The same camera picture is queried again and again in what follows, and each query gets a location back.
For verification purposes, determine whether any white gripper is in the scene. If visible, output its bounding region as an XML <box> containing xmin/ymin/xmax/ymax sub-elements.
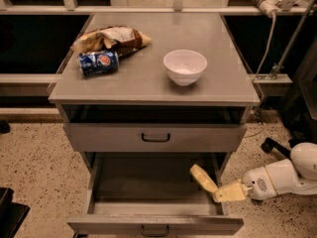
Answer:
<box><xmin>213</xmin><ymin>167</ymin><xmax>277</xmax><ymax>202</ymax></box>

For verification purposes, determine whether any yellow sponge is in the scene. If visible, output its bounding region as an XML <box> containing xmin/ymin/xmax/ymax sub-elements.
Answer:
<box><xmin>189</xmin><ymin>165</ymin><xmax>218</xmax><ymax>193</ymax></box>

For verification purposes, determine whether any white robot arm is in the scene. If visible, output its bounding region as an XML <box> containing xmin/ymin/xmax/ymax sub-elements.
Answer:
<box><xmin>213</xmin><ymin>143</ymin><xmax>317</xmax><ymax>202</ymax></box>

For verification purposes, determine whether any open middle drawer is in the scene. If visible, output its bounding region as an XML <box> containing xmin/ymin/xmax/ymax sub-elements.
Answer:
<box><xmin>67</xmin><ymin>153</ymin><xmax>244</xmax><ymax>237</ymax></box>

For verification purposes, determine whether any grey drawer cabinet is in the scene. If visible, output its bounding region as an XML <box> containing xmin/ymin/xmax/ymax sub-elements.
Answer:
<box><xmin>48</xmin><ymin>12</ymin><xmax>262</xmax><ymax>238</ymax></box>

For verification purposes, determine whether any closed upper drawer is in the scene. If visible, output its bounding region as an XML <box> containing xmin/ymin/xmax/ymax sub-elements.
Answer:
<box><xmin>63</xmin><ymin>123</ymin><xmax>247</xmax><ymax>153</ymax></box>

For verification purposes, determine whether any black office chair base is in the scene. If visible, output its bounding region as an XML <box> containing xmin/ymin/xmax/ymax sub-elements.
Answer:
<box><xmin>261</xmin><ymin>138</ymin><xmax>290</xmax><ymax>159</ymax></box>

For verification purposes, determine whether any white bowl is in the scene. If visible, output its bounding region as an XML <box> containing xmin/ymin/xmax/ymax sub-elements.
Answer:
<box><xmin>163</xmin><ymin>50</ymin><xmax>207</xmax><ymax>86</ymax></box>

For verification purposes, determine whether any white power strip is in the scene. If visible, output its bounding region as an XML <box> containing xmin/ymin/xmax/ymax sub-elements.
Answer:
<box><xmin>252</xmin><ymin>0</ymin><xmax>281</xmax><ymax>18</ymax></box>

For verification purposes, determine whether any crumpled chip bag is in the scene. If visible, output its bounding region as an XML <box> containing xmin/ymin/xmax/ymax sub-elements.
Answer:
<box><xmin>71</xmin><ymin>26</ymin><xmax>152</xmax><ymax>57</ymax></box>

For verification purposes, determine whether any blue pepsi can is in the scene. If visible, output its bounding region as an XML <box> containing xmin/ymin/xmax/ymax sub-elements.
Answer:
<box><xmin>78</xmin><ymin>51</ymin><xmax>119</xmax><ymax>76</ymax></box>

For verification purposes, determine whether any black box at left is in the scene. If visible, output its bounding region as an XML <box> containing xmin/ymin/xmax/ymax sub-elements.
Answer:
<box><xmin>0</xmin><ymin>187</ymin><xmax>30</xmax><ymax>238</ymax></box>

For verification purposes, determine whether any white cable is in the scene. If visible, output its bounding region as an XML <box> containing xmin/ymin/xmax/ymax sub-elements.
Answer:
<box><xmin>255</xmin><ymin>12</ymin><xmax>277</xmax><ymax>81</ymax></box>

